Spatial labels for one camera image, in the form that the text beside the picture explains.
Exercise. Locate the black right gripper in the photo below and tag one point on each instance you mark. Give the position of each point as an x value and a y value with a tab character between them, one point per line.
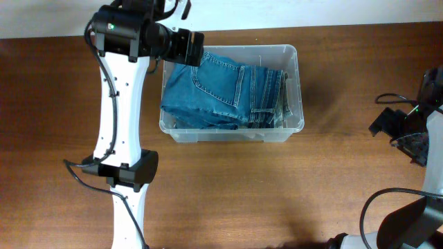
384	122

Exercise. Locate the dark blue jeans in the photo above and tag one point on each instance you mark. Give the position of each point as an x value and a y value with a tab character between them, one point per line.
222	94

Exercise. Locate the clear plastic storage bin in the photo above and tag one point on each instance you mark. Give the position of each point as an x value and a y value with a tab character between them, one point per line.
276	56

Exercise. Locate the light blue jeans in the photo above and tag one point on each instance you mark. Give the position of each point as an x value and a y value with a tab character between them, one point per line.
282	109

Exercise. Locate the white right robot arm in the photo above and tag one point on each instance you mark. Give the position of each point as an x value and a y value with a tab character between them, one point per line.
417	224

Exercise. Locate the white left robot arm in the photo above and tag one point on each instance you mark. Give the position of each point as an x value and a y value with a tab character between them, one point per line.
124	37

